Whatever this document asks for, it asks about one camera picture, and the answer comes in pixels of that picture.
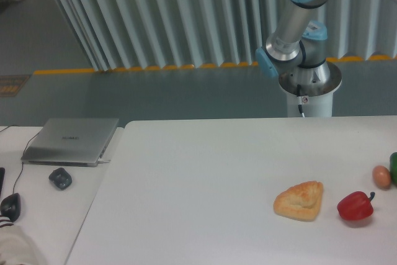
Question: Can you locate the person's striped sleeve forearm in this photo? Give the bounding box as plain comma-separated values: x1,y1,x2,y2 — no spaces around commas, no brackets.
1,215,47,264

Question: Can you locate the red bell pepper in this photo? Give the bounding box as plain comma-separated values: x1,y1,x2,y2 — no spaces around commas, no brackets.
337,191,375,221

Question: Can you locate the green bell pepper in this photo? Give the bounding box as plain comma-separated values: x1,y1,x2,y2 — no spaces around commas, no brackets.
390,152,397,185

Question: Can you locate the silver closed laptop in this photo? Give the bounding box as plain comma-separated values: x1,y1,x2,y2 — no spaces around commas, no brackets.
21,118,118,167

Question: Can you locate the folded grey partition screen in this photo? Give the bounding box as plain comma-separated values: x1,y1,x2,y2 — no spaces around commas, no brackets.
56,0,396,71

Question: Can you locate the triangular pastry bread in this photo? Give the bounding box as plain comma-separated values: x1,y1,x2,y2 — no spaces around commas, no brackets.
273,181,324,222

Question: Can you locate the dark earbuds case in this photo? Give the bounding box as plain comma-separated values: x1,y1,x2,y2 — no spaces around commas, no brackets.
48,168,73,191

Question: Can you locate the yellow floor warning sticker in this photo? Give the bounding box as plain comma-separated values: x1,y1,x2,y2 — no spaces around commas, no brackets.
0,74,31,97

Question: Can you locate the brown egg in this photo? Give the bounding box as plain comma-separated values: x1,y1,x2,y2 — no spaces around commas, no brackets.
372,165,391,189

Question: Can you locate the black keyboard edge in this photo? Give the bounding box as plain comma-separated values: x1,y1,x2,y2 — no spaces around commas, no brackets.
0,167,5,197

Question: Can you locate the black computer mouse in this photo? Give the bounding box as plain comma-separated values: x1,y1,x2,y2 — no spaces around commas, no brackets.
1,193,21,222

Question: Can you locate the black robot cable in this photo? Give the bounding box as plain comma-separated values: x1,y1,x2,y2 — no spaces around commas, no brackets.
297,83,306,118

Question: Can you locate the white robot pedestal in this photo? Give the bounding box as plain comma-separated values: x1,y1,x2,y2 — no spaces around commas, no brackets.
279,62,342,117

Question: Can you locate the black mouse cable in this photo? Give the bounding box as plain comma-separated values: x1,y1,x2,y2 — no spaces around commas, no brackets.
0,125,45,196

